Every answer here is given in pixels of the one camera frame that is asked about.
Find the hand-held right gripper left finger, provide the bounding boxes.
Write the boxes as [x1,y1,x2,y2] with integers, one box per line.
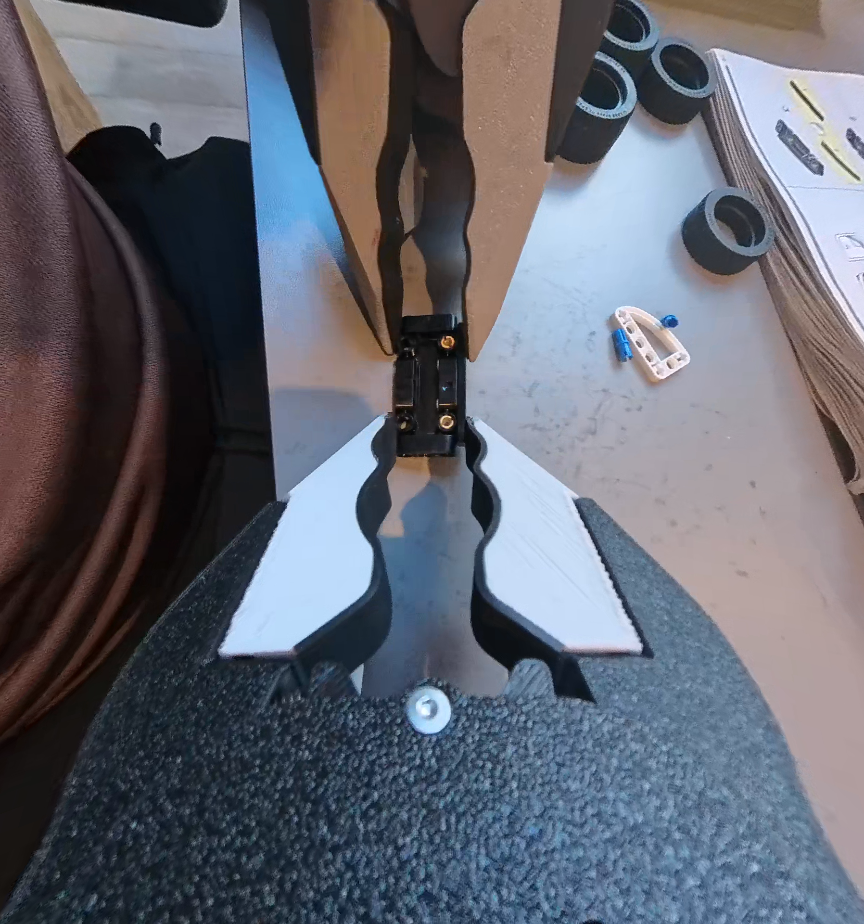
[217,415,394,683]

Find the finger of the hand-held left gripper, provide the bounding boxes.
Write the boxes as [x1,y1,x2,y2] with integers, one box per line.
[459,0,564,362]
[308,0,406,357]

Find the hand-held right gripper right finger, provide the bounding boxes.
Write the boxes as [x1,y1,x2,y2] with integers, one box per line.
[464,417,647,685]

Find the black brick plate assembly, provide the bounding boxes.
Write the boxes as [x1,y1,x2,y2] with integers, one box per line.
[392,312,470,458]

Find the white curved frame brick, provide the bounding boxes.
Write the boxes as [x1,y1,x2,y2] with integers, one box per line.
[609,305,691,382]

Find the grey desk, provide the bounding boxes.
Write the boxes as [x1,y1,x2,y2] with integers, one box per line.
[241,0,864,924]

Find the black toy tyre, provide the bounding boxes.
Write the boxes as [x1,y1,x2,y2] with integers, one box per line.
[605,0,660,62]
[645,38,714,125]
[683,188,774,275]
[558,51,638,166]

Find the person's black pants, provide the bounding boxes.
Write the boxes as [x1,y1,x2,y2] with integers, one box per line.
[67,123,274,506]

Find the open instruction booklet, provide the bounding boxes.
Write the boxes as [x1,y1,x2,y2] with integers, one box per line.
[706,47,864,499]

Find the person's brown shirt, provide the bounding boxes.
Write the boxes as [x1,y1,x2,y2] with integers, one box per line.
[0,0,209,759]

